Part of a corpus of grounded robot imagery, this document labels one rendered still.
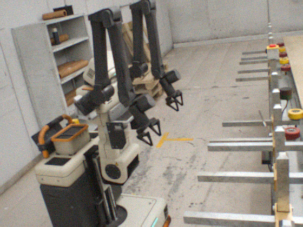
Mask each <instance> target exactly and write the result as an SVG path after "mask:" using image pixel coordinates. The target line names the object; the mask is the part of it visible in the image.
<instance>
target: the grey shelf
mask: <svg viewBox="0 0 303 227"><path fill-rule="evenodd" d="M83 21H84V22H83ZM60 25H61V26H60ZM84 25H85V26H84ZM60 27H61V28H60ZM53 28H57V32H58V35H63V34H67V35H68V37H69V38H68V40H66V41H64V42H61V44H60V45H55V44H54V45H51V43H50V38H53V35H52V29H53ZM85 31H86V32H85ZM11 32H12V35H13V37H14V41H15V44H16V49H17V52H18V56H19V60H20V61H21V66H22V69H23V73H24V77H25V79H26V84H27V86H28V89H29V94H30V97H31V100H32V104H33V106H34V110H35V114H36V117H37V120H38V125H39V128H40V130H41V129H42V127H44V126H45V125H46V124H48V123H49V122H51V121H52V120H54V119H55V118H57V117H59V116H60V115H62V114H67V115H69V116H70V117H71V118H72V119H78V121H79V123H80V124H88V125H89V127H88V130H89V131H94V130H95V129H96V128H97V127H98V125H97V124H91V123H87V122H86V119H79V118H76V114H75V107H74V103H73V104H72V105H70V106H68V107H67V103H66V101H65V97H64V95H65V94H67V93H68V92H70V91H71V90H73V89H78V88H80V87H82V86H83V85H84V81H85V80H84V78H83V73H84V72H85V70H86V68H87V66H86V67H84V68H83V69H79V70H78V71H76V72H74V73H72V74H70V75H68V76H67V77H64V78H62V79H60V77H59V74H58V71H57V66H59V65H61V64H63V63H65V62H71V61H79V60H80V59H83V60H84V61H86V60H87V61H88V64H89V62H90V60H91V59H92V58H93V57H94V54H93V50H92V44H91V40H90V37H89V30H88V26H87V23H86V17H85V13H80V14H74V15H70V16H66V17H63V18H55V19H49V20H46V21H40V22H36V23H32V24H28V25H24V26H18V27H15V28H11ZM46 45H47V46H46ZM53 73H54V74H53ZM60 99H61V100H60ZM62 106H63V107H62Z"/></svg>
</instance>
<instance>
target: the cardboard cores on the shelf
mask: <svg viewBox="0 0 303 227"><path fill-rule="evenodd" d="M68 38H69V37H68V35H67V34H63V35H59V39H60V43H61V42H64V41H66V40H68ZM50 43H51V45H54V44H55V41H54V38H50ZM87 65H88V61H87V60H86V61H84V60H83V59H80V60H79V61H71V62H65V63H63V64H61V65H59V66H57V71H58V74H59V77H60V79H62V78H64V77H67V76H68V75H70V74H72V73H74V72H76V71H78V70H79V69H83V68H84V67H86V66H87ZM76 90H77V89H73V90H71V91H70V92H68V93H67V94H65V95H64V97H65V101H66V103H67V107H68V106H70V105H72V104H73V103H74V97H76Z"/></svg>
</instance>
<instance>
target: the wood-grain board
mask: <svg viewBox="0 0 303 227"><path fill-rule="evenodd" d="M282 40H283V42H284V47H285V48H286V52H287V57H288V61H289V65H290V66H291V72H292V76H293V80H294V84H295V87H296V91H297V94H298V98H299V103H300V106H301V109H302V111H303V35H298V36H291V37H283V38H282Z"/></svg>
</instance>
